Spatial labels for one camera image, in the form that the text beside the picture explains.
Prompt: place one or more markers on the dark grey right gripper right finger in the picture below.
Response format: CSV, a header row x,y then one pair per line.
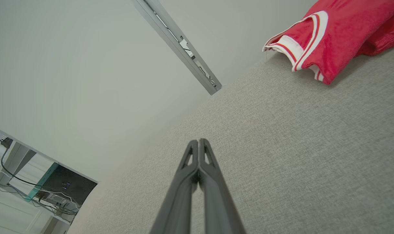
x,y
219,211

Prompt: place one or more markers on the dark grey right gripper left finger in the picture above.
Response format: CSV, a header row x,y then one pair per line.
x,y
177,208

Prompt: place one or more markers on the red shorts with white trim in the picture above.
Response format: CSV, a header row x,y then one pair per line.
x,y
352,26

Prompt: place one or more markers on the grey fabric sofa cushion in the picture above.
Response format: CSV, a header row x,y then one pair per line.
x,y
313,162

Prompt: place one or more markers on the black computer tower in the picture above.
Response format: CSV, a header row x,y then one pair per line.
x,y
70,185

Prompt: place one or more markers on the white power strip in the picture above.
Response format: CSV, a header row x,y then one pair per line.
x,y
58,199

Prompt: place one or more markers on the grey metal partition post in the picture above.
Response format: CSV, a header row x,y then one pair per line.
x,y
177,42

